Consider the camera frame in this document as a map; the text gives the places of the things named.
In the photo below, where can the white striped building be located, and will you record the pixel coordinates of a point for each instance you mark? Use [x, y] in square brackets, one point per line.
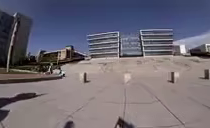
[104, 45]

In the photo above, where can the short concrete bollard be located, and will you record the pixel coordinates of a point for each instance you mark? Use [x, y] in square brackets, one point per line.
[208, 73]
[83, 77]
[173, 77]
[127, 77]

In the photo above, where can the wide concrete steps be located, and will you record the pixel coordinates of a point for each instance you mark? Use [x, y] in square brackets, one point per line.
[133, 62]

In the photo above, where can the grey concrete slab plaza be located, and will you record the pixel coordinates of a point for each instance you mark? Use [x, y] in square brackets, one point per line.
[103, 100]

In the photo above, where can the low tan building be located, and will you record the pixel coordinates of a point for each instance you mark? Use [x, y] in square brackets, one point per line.
[61, 54]

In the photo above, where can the robot's own part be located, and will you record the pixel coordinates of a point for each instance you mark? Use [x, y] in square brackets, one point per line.
[121, 123]
[69, 124]

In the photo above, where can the tall pale pole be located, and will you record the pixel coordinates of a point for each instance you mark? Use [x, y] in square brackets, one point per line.
[11, 46]

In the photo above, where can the low white building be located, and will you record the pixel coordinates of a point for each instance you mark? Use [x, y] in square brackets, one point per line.
[206, 49]

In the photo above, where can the grass lawn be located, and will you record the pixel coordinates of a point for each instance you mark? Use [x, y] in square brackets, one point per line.
[1, 70]

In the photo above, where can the large glass office building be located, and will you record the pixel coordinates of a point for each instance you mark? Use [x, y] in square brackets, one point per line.
[1, 36]

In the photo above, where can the low dark kerb wall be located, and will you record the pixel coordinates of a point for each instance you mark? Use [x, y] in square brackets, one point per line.
[23, 79]

